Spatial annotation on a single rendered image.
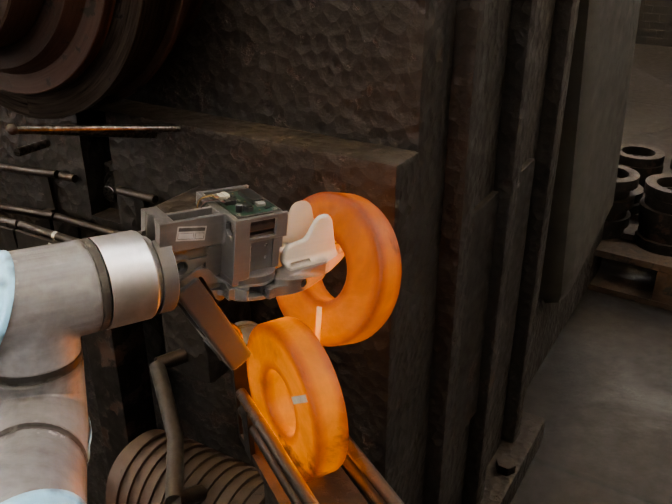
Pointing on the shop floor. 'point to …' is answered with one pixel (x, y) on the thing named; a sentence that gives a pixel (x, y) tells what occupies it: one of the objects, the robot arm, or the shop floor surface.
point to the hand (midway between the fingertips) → (335, 252)
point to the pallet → (639, 167)
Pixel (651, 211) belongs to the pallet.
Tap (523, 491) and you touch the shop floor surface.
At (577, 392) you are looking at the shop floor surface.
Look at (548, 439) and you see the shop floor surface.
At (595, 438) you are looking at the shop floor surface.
